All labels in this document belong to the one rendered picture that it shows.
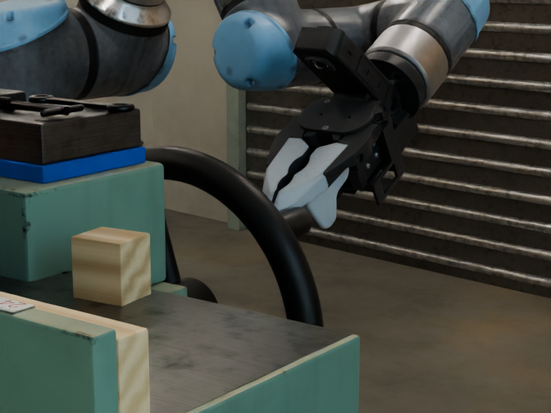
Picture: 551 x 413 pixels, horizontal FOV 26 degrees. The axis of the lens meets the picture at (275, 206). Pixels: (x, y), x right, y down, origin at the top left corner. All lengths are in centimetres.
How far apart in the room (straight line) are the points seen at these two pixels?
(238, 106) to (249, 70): 357
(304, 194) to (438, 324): 267
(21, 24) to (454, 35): 53
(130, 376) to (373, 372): 271
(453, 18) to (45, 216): 52
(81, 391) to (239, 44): 65
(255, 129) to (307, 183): 367
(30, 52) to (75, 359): 94
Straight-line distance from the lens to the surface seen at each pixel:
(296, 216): 96
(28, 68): 143
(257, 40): 111
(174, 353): 65
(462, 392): 312
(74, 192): 81
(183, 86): 501
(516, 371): 329
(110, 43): 150
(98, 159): 84
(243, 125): 471
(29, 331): 53
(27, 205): 78
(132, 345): 52
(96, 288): 74
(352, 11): 122
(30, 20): 143
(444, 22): 115
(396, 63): 110
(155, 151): 98
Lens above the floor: 111
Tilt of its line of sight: 12 degrees down
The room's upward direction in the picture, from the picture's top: straight up
